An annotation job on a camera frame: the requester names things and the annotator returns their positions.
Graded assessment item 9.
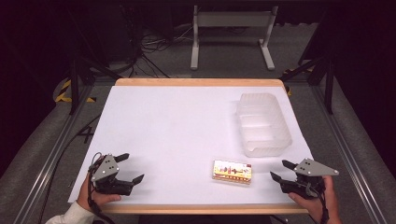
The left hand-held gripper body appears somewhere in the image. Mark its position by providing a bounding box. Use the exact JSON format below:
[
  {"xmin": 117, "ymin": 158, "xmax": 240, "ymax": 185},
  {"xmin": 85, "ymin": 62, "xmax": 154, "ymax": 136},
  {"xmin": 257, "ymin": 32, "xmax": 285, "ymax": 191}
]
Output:
[{"xmin": 88, "ymin": 153, "xmax": 134, "ymax": 197}]

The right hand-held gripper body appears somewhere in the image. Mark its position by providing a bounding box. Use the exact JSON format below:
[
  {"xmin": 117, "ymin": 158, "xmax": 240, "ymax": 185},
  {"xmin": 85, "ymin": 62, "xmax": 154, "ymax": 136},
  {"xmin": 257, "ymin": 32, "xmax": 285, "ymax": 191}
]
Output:
[{"xmin": 278, "ymin": 157, "xmax": 340, "ymax": 201}]

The yellow red snack box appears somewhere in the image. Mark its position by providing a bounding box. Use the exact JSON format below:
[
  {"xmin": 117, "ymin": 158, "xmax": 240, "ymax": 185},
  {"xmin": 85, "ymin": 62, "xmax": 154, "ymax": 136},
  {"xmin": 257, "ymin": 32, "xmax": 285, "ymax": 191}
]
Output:
[{"xmin": 212, "ymin": 159, "xmax": 253, "ymax": 185}]

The translucent plastic container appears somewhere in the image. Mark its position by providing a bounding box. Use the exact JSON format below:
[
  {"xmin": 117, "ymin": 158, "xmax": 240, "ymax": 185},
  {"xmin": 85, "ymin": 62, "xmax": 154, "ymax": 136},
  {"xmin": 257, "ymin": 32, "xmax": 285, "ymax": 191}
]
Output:
[{"xmin": 235, "ymin": 91, "xmax": 293, "ymax": 159}]

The person's left hand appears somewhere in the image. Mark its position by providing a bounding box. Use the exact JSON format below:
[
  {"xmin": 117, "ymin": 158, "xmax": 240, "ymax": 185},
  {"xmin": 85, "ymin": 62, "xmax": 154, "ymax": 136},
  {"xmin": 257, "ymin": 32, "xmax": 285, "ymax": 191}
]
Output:
[{"xmin": 77, "ymin": 174, "xmax": 122, "ymax": 213}]

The person's right hand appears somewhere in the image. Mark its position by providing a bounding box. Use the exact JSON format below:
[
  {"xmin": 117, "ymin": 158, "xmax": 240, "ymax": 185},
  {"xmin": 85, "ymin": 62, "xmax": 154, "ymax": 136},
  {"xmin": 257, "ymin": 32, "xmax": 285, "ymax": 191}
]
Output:
[{"xmin": 288, "ymin": 175, "xmax": 342, "ymax": 224}]

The white table cover sheet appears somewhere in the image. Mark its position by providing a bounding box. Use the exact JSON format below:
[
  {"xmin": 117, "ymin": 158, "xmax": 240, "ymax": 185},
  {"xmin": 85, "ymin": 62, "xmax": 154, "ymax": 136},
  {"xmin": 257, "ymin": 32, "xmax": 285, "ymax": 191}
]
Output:
[{"xmin": 67, "ymin": 85, "xmax": 314, "ymax": 205}]

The black metal stand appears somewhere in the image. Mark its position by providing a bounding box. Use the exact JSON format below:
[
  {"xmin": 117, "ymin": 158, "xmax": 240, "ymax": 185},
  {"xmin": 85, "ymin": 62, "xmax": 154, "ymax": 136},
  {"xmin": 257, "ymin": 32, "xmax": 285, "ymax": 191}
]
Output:
[
  {"xmin": 278, "ymin": 12, "xmax": 338, "ymax": 116},
  {"xmin": 65, "ymin": 8, "xmax": 123, "ymax": 116}
]

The wooden table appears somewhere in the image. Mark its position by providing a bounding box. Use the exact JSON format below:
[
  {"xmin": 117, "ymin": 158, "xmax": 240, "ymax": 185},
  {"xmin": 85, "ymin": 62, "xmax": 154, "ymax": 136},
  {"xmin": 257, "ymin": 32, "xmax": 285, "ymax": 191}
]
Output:
[{"xmin": 100, "ymin": 77, "xmax": 310, "ymax": 216}]

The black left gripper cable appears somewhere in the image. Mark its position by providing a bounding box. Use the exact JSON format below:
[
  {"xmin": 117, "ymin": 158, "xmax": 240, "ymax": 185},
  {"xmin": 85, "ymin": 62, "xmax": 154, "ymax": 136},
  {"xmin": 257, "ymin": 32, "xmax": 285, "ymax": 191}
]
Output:
[{"xmin": 87, "ymin": 151, "xmax": 117, "ymax": 224}]

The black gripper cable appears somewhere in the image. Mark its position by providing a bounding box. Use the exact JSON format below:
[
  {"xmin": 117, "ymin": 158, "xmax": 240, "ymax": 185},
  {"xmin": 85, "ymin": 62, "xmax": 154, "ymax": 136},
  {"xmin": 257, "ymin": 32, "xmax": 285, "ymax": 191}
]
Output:
[
  {"xmin": 87, "ymin": 151, "xmax": 117, "ymax": 224},
  {"xmin": 306, "ymin": 183, "xmax": 332, "ymax": 224}
]

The aluminium floor rail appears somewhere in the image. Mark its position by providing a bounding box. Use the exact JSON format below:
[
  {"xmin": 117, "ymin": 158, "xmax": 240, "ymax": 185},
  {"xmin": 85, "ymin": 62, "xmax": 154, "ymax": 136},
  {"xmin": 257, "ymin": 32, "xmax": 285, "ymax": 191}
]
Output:
[
  {"xmin": 310, "ymin": 84, "xmax": 389, "ymax": 224},
  {"xmin": 12, "ymin": 83, "xmax": 95, "ymax": 224}
]

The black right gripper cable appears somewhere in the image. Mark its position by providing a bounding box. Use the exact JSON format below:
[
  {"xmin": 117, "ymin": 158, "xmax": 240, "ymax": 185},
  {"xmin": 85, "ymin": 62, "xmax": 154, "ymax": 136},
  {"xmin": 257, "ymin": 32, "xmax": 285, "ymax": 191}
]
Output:
[{"xmin": 306, "ymin": 183, "xmax": 332, "ymax": 224}]

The long black floor cable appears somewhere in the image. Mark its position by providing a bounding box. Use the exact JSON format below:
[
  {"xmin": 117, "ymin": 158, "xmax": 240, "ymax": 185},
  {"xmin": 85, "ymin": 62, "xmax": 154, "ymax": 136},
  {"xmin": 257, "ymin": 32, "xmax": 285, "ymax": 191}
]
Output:
[{"xmin": 36, "ymin": 113, "xmax": 103, "ymax": 224}]

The bundle of floor cables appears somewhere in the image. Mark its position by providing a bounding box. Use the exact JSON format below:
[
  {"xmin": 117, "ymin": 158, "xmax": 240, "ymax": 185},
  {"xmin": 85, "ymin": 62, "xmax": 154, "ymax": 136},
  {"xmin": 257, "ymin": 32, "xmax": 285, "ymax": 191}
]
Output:
[{"xmin": 122, "ymin": 22, "xmax": 194, "ymax": 79}]

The white metal stand frame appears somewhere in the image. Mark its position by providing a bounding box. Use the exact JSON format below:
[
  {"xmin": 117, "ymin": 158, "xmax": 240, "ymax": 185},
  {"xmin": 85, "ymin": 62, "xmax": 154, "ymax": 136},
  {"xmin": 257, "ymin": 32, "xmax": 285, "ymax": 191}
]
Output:
[{"xmin": 190, "ymin": 5, "xmax": 279, "ymax": 72}]

